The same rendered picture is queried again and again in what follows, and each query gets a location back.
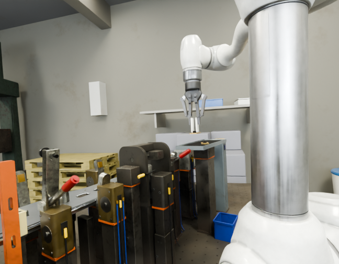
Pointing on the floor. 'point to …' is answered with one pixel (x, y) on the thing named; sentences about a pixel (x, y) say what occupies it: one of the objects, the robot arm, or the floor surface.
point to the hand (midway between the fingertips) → (194, 124)
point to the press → (5, 120)
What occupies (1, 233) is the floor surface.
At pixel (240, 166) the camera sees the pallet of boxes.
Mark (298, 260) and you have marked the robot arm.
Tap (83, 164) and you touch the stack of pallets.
